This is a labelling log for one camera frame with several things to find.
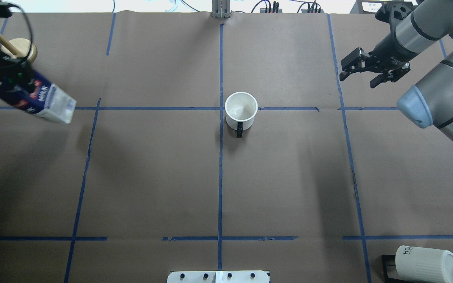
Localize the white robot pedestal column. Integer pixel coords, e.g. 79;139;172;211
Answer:
167;270;271;283

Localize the white smiley face mug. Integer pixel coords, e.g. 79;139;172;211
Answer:
225;92;258;139

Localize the black box with label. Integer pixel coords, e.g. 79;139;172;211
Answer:
349;0;419;14

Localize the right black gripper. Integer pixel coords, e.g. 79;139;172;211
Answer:
339;33;412;88

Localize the aluminium frame post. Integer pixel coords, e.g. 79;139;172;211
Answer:
211;0;231;18

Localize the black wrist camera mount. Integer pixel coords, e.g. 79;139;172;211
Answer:
374;1;418;23

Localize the wooden mug tree stand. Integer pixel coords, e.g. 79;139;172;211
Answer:
0;33;37;63

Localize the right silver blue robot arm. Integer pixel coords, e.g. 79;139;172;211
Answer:
339;0;453;142

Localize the blue white milk carton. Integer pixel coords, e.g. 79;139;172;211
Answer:
0;71;77;124

